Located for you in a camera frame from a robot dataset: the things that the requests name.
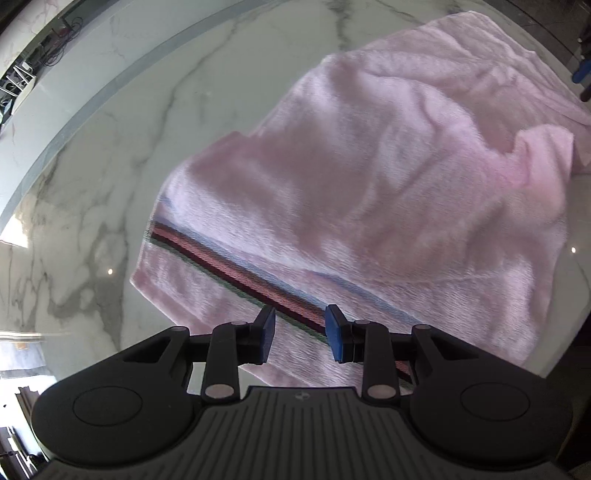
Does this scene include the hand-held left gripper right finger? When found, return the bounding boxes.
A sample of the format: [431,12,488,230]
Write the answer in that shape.
[324,304,481,400]

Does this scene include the pink striped towel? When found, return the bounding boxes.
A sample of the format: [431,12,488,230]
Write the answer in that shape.
[130,13,591,388]

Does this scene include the metal rack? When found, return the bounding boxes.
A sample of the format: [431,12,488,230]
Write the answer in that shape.
[0,60,38,126]

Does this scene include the dark tangled cables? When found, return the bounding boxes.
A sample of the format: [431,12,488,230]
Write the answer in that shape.
[44,4,86,65]

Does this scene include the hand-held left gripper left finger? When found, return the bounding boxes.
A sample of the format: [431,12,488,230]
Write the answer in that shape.
[121,305,278,398]

